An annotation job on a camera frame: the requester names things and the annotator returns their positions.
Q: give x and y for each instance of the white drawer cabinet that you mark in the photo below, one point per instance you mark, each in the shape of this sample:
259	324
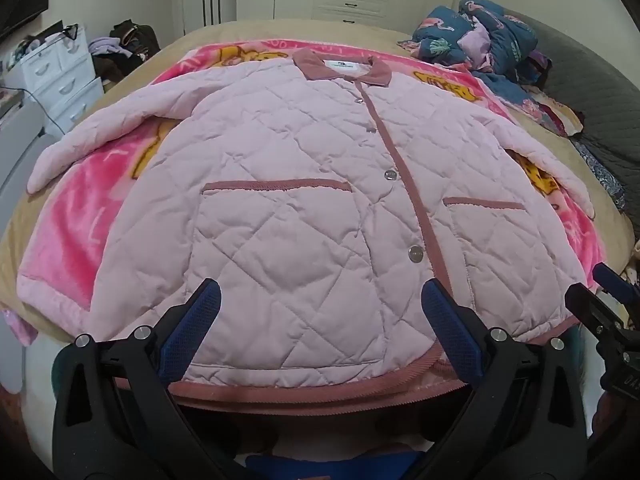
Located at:
60	80

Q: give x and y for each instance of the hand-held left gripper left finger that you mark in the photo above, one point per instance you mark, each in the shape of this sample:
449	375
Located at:
192	327

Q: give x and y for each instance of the grey padded headboard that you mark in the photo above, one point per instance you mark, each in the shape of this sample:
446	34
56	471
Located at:
590	75

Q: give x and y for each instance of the blue cloth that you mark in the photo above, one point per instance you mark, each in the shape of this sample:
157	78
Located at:
330	467

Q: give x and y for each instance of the dark blue patterned pillow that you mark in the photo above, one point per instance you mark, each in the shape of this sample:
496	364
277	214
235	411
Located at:
602	180

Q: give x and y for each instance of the blue flamingo print quilt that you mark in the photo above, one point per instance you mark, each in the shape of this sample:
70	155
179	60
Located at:
450	30

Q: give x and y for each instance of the pink printed blanket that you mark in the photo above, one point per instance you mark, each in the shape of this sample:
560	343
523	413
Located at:
85	200

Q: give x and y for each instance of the bed with beige sheet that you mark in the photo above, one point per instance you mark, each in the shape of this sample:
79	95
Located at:
150	67

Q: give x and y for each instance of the pink quilted jacket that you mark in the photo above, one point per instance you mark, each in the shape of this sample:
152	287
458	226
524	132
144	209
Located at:
300	200

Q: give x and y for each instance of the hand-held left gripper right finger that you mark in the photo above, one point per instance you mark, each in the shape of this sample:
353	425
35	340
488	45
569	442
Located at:
450	332

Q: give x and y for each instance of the grey padded furniture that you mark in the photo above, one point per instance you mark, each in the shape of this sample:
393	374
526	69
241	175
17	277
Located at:
22	145

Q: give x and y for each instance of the purple clothes pile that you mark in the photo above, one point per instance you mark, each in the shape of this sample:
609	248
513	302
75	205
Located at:
107	46

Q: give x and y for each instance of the light pink cloth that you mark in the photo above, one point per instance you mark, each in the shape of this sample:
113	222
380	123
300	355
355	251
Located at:
17	327

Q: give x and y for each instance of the dark brown bag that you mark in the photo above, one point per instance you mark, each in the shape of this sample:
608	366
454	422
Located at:
137	40

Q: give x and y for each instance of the clutter on drawer cabinet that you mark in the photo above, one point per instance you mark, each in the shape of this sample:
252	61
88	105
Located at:
35	42

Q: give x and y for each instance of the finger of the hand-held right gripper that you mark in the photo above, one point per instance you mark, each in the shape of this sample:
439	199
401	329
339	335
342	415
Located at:
617	282
592	312

